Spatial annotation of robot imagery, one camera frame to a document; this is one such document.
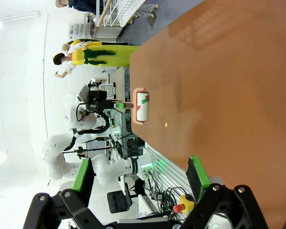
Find wooden rod handle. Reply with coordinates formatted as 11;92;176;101
96;0;113;27

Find light wooden background desk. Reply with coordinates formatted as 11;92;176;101
109;66;126;101

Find black corrugated cable hose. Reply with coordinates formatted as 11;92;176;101
63;102;110;152

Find green lit control box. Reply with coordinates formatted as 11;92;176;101
139;162;158;178

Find hatted figure yellow green dress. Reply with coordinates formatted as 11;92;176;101
61;39;141;68

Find black padded stool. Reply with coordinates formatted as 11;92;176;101
106;190;133;214

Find black cable bundle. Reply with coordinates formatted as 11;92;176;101
143;174;189;219

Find white slotted base panel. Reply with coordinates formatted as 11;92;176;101
144;142;193;215

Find person in dark blue top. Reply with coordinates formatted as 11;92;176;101
55;0;98;15

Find white wire dish rack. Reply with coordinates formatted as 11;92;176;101
102;0;146;28

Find translucent drawer storage unit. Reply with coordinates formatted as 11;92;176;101
68;22;96;41

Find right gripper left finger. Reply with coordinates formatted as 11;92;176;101
22;158;105;229

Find yellow red emergency stop button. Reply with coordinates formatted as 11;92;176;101
173;194;195;215

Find dark haired figure yellow vest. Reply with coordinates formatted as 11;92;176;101
52;52;116;78

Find seated person grey trousers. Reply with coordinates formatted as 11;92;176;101
134;3;160;19

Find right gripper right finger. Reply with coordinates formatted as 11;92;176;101
181;155;269;229

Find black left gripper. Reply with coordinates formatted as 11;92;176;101
86;90;125;112

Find pink handled lint roller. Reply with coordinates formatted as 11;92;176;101
114;87;151;126

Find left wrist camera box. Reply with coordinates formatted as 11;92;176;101
88;76;103;91

